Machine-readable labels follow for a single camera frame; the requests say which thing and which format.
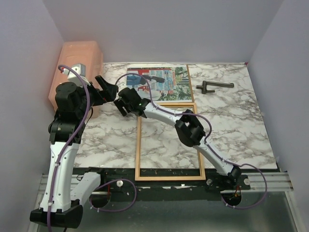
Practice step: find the pink plastic storage box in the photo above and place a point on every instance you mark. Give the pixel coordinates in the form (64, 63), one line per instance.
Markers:
(87, 53)

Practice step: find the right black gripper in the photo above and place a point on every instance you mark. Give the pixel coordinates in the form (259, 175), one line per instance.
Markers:
(120, 105)

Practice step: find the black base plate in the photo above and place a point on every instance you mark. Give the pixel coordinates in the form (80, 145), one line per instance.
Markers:
(119, 185)

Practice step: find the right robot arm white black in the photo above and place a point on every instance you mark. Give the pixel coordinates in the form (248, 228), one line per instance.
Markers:
(188, 127)

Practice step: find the aluminium rail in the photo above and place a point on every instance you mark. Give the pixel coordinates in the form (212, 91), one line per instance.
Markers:
(275, 182)

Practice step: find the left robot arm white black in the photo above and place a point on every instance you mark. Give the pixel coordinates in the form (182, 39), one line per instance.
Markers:
(62, 206)

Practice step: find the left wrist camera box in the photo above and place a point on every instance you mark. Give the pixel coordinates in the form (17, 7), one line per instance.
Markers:
(71, 77)

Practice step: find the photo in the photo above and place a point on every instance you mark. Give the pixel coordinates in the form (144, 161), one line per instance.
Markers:
(165, 83)

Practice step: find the brown wooden picture frame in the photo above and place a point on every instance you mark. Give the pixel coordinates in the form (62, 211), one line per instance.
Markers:
(138, 177)

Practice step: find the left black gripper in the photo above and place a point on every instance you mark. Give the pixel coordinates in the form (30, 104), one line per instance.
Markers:
(106, 87)

